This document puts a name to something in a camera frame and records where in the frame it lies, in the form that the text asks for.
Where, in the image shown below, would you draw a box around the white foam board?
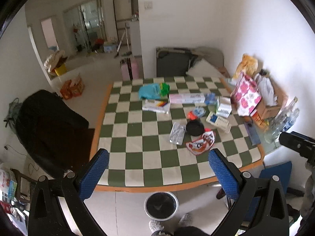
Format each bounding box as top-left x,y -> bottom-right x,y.
186,59 -> 224,78

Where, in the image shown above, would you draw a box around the black covered chair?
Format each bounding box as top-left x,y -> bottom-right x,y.
16,89 -> 94,178

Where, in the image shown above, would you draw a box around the yellow plastic bag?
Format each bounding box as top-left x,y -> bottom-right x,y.
232,53 -> 258,79

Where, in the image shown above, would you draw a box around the red blue milk carton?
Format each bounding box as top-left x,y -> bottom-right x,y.
187,107 -> 206,120

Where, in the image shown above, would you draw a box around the grey slipper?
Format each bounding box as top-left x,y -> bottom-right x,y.
178,213 -> 193,228
149,219 -> 164,233

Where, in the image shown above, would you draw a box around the grey round trash bin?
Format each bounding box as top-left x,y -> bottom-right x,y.
144,192 -> 179,222

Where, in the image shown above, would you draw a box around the dark folded cot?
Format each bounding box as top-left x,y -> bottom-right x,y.
156,47 -> 198,77

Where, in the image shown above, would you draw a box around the yellow bucket with clothes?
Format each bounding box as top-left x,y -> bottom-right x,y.
44,50 -> 68,76

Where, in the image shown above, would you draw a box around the green white checkered tablecloth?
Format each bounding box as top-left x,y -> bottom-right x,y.
91,77 -> 265,193

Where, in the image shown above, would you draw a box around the brown cardboard box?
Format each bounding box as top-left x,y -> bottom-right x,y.
256,77 -> 288,119

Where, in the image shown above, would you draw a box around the white blue medicine box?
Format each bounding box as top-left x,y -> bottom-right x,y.
206,111 -> 231,133

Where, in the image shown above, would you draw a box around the silver blister pill pack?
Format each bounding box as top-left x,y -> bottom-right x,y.
169,122 -> 186,146

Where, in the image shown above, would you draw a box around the green white medicine box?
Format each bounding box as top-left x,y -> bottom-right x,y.
216,96 -> 232,118

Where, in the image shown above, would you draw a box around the orange red gift boxes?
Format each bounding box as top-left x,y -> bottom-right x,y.
60,74 -> 85,100

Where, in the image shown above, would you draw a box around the pink flowered paper bag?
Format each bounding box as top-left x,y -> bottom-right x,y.
231,73 -> 262,117

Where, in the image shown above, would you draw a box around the right grey slipper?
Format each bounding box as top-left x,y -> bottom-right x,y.
178,213 -> 193,228

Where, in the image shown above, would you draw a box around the pink suitcase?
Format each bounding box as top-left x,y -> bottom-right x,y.
120,57 -> 140,81

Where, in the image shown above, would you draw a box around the person dark trousers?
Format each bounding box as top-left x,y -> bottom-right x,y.
151,226 -> 210,236

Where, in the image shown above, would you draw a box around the dark blue phone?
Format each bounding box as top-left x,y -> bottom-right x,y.
245,122 -> 261,146

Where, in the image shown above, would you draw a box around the left grey slipper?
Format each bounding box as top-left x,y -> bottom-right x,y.
149,219 -> 164,233

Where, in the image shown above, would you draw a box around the white box rainbow stripes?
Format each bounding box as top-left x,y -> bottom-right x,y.
142,100 -> 170,114

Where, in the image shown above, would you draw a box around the blue green rice bag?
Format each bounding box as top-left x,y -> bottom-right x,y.
138,83 -> 170,100

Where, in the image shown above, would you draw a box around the long pink white box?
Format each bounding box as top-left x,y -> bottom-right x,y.
169,93 -> 206,104

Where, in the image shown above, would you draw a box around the red white snack bag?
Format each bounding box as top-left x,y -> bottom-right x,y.
186,129 -> 216,156

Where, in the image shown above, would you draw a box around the blue plastic wrapper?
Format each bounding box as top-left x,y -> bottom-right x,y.
205,93 -> 217,105

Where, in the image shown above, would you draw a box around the black round plastic lid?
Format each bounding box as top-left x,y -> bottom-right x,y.
186,119 -> 205,136

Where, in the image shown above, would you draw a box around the blue seat cushion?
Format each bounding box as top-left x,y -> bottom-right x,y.
259,161 -> 292,194

